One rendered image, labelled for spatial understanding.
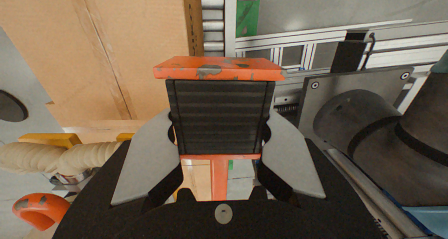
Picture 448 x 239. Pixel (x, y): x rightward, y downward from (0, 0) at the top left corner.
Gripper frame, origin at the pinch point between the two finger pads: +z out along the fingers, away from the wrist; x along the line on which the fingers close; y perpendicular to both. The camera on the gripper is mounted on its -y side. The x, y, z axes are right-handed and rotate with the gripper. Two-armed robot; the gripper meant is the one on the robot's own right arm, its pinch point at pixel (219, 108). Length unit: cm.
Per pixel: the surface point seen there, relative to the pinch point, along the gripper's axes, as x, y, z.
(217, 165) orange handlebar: -0.2, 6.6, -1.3
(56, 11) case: -34.0, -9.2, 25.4
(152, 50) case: -16.0, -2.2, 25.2
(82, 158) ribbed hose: -21.2, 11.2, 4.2
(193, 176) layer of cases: -21, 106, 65
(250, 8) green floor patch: 26, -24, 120
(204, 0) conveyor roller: -6, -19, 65
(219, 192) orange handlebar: 0.1, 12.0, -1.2
